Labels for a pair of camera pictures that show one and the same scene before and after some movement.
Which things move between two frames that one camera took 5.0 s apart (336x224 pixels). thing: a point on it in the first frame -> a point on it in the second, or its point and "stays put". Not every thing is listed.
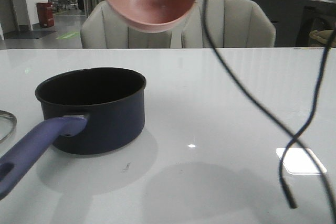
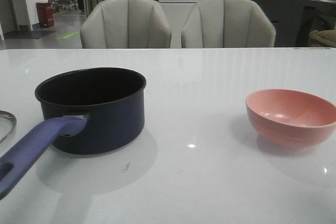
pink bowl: (147, 1) -> (290, 118)
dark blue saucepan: (114, 100) stays put
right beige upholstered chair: (233, 22) stays put
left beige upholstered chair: (103, 28) stays put
